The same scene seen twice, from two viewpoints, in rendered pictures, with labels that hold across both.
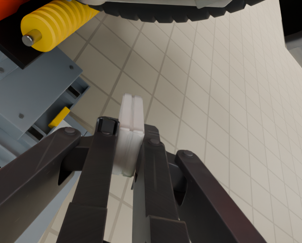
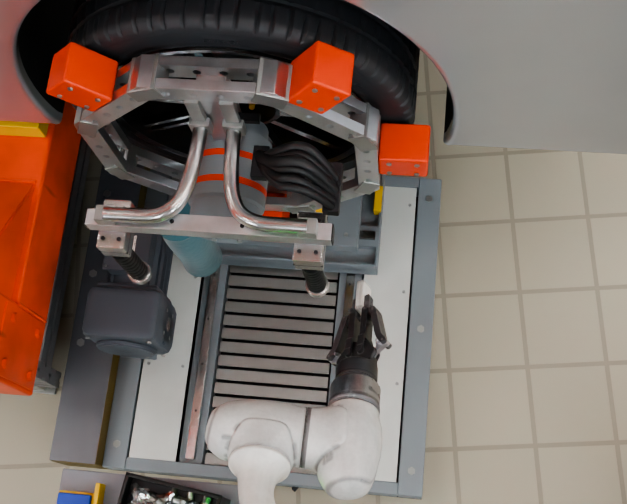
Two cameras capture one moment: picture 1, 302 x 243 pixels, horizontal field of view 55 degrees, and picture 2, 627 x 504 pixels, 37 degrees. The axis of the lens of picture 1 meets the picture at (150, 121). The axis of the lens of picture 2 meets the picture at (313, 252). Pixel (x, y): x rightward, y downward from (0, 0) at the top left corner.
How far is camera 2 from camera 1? 1.66 m
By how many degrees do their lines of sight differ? 39
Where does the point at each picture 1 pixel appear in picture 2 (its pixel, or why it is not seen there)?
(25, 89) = not seen: hidden behind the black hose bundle
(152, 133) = (367, 299)
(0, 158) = (357, 270)
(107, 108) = (434, 113)
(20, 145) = (364, 250)
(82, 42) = not seen: hidden behind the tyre
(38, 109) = (353, 217)
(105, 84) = not seen: hidden behind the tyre
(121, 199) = (512, 219)
